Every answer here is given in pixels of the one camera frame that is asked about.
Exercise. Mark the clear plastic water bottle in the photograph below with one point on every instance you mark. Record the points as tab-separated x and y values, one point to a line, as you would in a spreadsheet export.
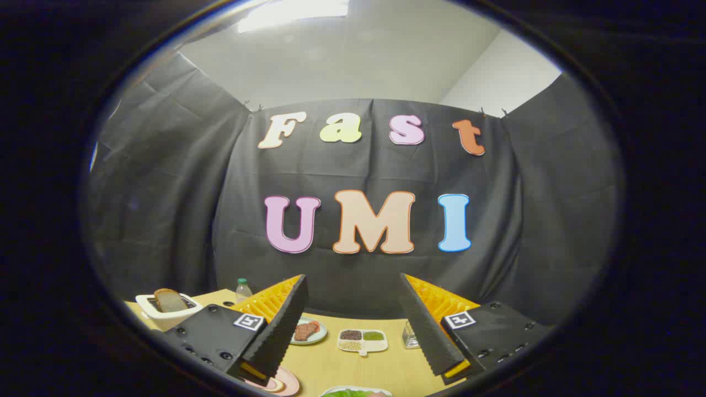
243	292

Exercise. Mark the pale green plate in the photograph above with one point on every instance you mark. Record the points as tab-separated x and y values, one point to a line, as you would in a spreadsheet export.
320	336

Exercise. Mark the white divided dish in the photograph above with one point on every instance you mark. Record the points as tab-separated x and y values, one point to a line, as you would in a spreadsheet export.
378	344

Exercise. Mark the plain white bread slice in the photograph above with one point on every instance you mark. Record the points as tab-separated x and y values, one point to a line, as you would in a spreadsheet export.
170	300

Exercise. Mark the brown meat piece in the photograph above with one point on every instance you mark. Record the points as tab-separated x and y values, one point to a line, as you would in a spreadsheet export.
301	333
312	327

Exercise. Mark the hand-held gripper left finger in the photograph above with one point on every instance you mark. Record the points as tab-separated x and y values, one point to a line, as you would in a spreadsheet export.
281	331

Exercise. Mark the white plate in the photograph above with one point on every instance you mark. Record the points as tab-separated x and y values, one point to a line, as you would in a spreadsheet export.
331	390

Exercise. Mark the heap of green beans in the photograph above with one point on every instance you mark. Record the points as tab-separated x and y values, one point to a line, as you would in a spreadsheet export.
373	335

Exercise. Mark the heap of pale soybeans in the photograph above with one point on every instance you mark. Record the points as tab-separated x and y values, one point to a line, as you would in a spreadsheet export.
349	345

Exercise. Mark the green lettuce leaf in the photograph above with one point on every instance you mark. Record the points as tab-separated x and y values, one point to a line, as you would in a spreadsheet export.
347	393

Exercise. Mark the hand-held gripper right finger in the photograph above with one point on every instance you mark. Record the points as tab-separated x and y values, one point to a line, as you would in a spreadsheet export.
427	331

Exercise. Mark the cream white toaster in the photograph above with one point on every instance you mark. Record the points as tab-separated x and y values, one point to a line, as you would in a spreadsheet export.
165	318

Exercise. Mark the pink plate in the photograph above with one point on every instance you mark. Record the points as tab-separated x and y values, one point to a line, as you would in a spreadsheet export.
290	381

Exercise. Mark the clear utensil holder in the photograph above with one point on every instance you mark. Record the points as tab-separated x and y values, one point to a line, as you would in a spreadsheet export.
409	336

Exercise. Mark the heap of dark beans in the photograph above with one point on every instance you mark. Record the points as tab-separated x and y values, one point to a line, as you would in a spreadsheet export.
350	334

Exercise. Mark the black backdrop cloth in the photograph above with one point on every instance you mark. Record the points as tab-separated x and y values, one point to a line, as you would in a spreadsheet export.
358	168

